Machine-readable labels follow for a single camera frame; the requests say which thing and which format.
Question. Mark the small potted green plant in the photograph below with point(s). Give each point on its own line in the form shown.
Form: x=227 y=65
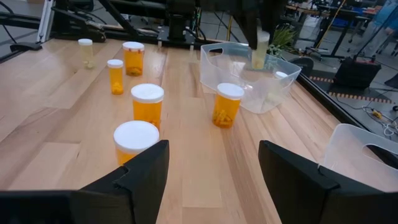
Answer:
x=283 y=39

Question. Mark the black mat orange striped edge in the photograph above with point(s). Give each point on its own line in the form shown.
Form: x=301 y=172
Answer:
x=357 y=97

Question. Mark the small orange pill bottle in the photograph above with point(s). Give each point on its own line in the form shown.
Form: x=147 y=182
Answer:
x=115 y=77

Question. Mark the small clear pill bottle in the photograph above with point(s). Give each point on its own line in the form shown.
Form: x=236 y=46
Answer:
x=280 y=75
x=86 y=51
x=259 y=53

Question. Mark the person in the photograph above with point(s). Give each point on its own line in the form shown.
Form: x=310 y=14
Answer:
x=384 y=18

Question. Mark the black bar-shaped device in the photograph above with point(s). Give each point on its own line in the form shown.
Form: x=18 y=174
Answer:
x=25 y=46

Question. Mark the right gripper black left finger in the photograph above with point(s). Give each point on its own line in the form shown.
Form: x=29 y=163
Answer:
x=93 y=202

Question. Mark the background workbench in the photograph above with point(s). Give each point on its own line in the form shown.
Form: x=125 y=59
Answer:
x=329 y=12

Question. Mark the clear plastic bin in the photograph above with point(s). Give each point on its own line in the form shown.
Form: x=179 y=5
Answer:
x=230 y=62
x=348 y=155

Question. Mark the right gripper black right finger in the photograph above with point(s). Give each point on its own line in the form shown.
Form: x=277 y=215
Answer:
x=311 y=199

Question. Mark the silver aluminium post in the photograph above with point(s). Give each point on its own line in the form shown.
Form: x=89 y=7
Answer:
x=45 y=18

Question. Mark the large orange pill bottle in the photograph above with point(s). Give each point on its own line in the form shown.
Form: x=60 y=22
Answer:
x=227 y=107
x=147 y=105
x=133 y=137
x=133 y=60

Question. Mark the black case with red top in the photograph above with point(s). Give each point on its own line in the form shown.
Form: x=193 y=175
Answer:
x=357 y=73

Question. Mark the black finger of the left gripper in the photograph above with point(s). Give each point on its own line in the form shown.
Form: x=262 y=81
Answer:
x=272 y=15
x=248 y=25

